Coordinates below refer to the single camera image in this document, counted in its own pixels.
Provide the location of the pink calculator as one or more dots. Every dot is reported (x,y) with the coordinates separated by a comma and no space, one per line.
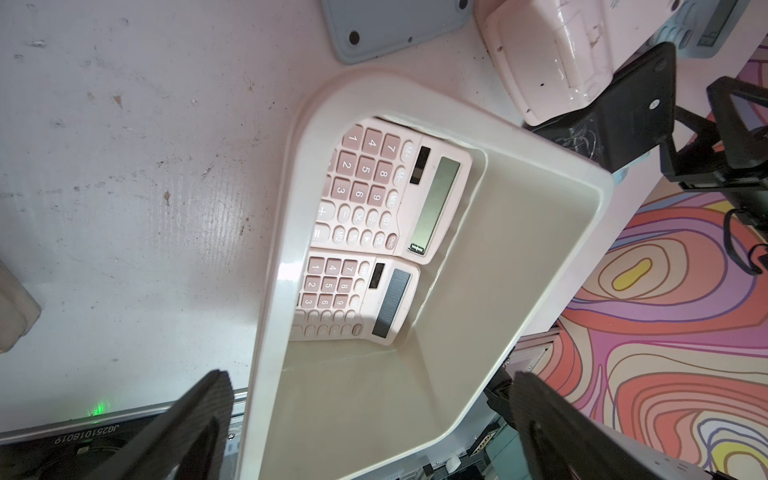
(558,56)
(348,296)
(390,190)

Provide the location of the teal calculator with display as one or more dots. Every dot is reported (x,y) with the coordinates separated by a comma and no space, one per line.
(699,28)

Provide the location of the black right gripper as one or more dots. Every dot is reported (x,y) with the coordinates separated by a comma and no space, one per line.
(726,156)

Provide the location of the cream plastic storage box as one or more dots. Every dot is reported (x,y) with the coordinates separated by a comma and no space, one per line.
(339,409)

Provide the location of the light blue calculator face down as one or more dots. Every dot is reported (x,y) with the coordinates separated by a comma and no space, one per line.
(361,30)

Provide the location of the black calculator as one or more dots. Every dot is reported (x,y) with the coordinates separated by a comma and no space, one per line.
(627,120)

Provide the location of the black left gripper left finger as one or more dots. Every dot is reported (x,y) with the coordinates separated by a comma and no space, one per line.
(188,439)

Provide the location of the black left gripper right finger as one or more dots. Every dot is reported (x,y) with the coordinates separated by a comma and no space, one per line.
(559,442)

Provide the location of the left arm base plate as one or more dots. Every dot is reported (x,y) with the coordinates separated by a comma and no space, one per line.
(69,450)

